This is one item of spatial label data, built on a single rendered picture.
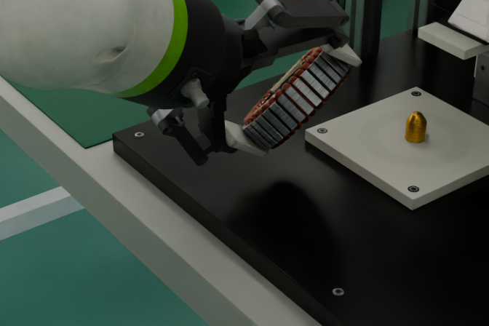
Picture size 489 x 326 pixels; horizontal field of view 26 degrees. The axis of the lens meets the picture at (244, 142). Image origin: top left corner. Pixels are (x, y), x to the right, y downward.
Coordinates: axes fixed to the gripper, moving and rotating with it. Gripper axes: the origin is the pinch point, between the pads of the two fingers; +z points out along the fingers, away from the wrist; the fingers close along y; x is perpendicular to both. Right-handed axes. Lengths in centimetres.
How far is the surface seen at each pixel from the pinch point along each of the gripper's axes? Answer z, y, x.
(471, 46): 8.4, 13.8, -5.0
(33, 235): 89, -83, 60
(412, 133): 10.7, 4.1, -6.5
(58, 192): 73, -64, 53
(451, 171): 9.2, 4.8, -12.2
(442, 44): 8.5, 11.9, -2.8
